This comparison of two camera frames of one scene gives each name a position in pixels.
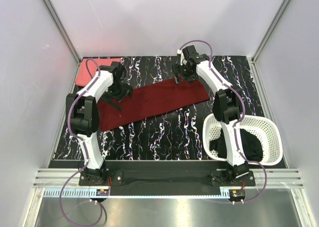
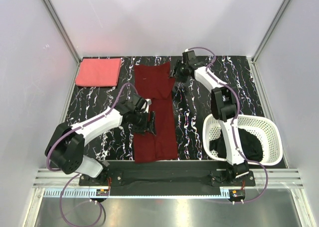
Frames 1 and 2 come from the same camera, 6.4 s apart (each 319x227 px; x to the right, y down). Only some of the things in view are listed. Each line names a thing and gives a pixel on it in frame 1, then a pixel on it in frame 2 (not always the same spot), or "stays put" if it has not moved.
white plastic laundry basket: [260, 138] stays put
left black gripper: [125, 90] → [141, 130]
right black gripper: [177, 69] stays put
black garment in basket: [251, 146] stays put
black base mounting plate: [163, 178] stays put
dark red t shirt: [153, 98] → [156, 81]
